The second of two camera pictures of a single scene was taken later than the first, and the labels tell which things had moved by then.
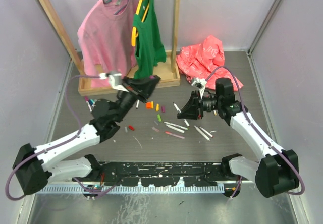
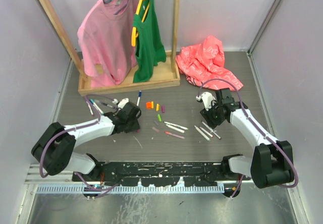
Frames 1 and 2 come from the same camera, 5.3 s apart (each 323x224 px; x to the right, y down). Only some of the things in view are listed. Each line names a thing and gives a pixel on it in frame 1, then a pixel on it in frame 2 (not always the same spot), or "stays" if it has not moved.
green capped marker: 176,125 stays
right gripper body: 201,108 → 213,116
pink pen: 174,135 stays
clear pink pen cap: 155,129 stays
